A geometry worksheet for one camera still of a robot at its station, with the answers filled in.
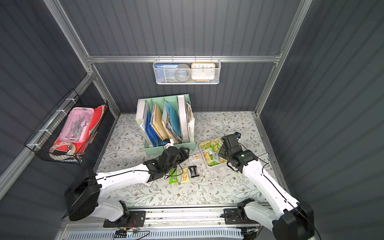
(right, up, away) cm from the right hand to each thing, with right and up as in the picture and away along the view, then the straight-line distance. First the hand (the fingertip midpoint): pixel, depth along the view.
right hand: (227, 149), depth 81 cm
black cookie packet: (-19, -14, +7) cm, 24 cm away
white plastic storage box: (-13, -6, +10) cm, 18 cm away
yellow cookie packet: (-23, -17, +5) cm, 29 cm away
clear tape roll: (-74, +2, -14) cm, 75 cm away
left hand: (-22, 0, 0) cm, 22 cm away
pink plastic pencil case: (-76, +12, -9) cm, 77 cm away
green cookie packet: (-31, -17, +4) cm, 35 cm away
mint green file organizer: (-35, +16, +5) cm, 39 cm away
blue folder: (-43, +8, +6) cm, 45 cm away
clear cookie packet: (-18, -7, +12) cm, 23 cm away
